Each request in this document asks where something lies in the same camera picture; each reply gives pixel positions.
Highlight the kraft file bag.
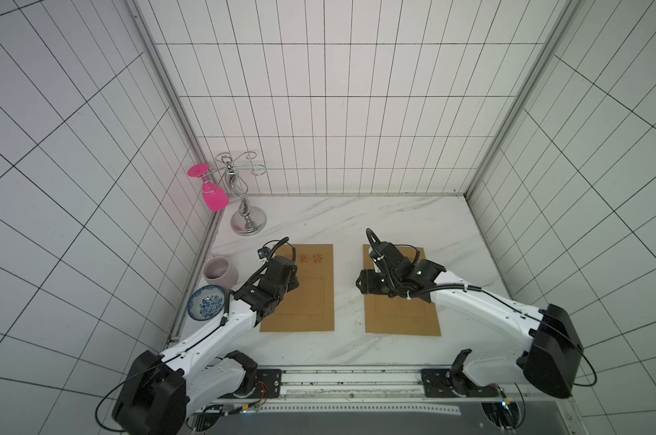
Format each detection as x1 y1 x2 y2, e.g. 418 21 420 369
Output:
359 273 441 337
260 245 335 333

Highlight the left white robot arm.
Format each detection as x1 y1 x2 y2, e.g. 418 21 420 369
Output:
112 256 298 434

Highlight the blue patterned ceramic bowl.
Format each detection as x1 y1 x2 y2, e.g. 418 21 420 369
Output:
187 285 226 322

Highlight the pale purple ceramic cup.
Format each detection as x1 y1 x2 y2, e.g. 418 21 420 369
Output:
201 257 238 290

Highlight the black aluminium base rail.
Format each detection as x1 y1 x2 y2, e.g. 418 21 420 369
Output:
201 365 527 415

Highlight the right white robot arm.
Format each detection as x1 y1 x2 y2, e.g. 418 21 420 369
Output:
356 241 585 399

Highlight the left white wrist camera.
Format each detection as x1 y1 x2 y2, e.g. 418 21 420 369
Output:
257 246 277 261

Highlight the pink plastic wine glass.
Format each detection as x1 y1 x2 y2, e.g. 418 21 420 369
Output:
188 163 230 212

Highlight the silver metal glass rack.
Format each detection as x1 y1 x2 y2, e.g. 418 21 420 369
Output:
215 152 266 237

